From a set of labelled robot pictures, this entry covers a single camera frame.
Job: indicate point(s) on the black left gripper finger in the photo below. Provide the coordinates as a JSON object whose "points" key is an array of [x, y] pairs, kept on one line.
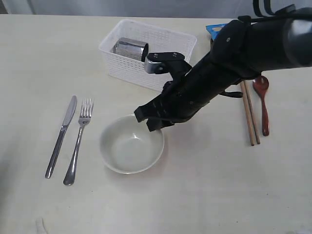
{"points": [[154, 109]]}

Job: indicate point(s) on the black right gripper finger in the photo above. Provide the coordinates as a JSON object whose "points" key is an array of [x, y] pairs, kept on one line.
{"points": [[156, 124]]}

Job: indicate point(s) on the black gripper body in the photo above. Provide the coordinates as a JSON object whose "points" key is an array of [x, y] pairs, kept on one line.
{"points": [[183, 98]]}

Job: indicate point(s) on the white speckled bowl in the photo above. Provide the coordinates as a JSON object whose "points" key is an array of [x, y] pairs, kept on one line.
{"points": [[127, 147]]}

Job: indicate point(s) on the brown wooden chopstick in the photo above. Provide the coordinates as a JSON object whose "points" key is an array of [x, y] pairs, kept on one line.
{"points": [[248, 114], [252, 113]]}

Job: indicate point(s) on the blue chips snack bag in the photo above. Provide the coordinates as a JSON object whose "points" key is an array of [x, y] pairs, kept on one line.
{"points": [[214, 30]]}

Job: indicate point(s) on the brown wooden spoon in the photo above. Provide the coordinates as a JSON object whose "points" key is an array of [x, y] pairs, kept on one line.
{"points": [[261, 85]]}

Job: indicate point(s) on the silver foil packet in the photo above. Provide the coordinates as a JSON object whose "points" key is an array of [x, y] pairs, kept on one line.
{"points": [[131, 48]]}

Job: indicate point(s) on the silver metal fork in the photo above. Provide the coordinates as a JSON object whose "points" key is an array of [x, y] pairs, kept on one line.
{"points": [[84, 119]]}

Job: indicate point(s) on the silver metal table knife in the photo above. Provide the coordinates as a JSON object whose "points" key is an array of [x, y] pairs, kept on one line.
{"points": [[67, 119]]}

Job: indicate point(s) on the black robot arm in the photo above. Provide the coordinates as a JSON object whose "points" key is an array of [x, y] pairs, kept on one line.
{"points": [[243, 49]]}

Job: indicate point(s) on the white perforated plastic basket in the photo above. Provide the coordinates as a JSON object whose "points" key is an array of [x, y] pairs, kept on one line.
{"points": [[159, 40]]}

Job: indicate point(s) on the grey backdrop curtain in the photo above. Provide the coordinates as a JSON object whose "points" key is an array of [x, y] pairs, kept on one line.
{"points": [[215, 9]]}

